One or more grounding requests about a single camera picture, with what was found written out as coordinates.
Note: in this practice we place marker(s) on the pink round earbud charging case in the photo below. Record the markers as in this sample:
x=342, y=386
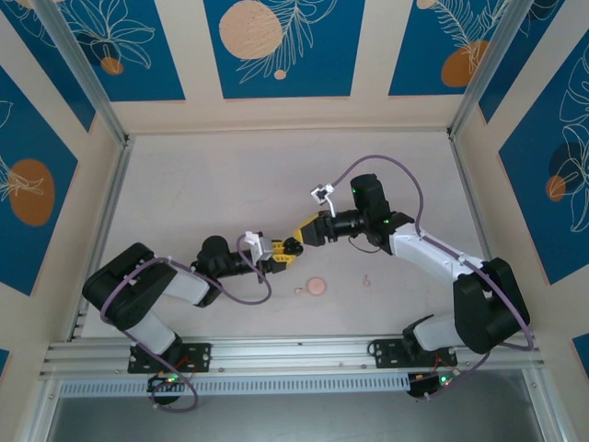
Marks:
x=316, y=286

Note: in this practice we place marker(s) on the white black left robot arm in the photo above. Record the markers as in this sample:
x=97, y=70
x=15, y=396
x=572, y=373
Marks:
x=133, y=285

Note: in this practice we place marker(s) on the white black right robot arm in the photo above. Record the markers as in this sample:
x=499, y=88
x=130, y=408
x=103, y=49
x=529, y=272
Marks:
x=432, y=251

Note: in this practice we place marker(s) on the left controller board green light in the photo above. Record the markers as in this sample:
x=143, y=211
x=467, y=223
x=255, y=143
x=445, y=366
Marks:
x=168, y=381

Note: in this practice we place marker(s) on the controller board green light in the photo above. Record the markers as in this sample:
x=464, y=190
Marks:
x=432, y=383
x=168, y=381

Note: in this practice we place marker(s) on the grey metal sheet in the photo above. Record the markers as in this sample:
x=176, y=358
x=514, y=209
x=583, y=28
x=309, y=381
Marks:
x=299, y=419

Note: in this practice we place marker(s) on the right controller board green light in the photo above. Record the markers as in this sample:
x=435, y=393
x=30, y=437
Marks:
x=432, y=383

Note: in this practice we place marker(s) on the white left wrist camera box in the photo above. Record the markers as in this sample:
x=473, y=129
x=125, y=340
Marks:
x=260, y=248

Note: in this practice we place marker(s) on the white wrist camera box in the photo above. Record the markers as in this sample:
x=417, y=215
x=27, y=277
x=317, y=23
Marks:
x=320, y=193
x=260, y=248

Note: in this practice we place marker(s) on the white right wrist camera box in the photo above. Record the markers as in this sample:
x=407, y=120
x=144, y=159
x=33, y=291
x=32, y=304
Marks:
x=320, y=193

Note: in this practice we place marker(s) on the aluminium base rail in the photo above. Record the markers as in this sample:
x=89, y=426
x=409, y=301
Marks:
x=299, y=352

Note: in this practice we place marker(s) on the aluminium right side rail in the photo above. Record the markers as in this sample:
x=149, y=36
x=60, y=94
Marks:
x=478, y=221

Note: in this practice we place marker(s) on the aluminium left side rail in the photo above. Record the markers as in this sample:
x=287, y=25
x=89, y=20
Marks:
x=112, y=202

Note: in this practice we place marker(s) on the aluminium right frame post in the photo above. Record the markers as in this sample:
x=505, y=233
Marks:
x=488, y=69

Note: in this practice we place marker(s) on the aluminium frame post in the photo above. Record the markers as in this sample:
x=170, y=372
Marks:
x=87, y=78
x=488, y=69

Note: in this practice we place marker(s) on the aluminium left frame post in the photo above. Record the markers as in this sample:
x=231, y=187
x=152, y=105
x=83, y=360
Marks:
x=87, y=78

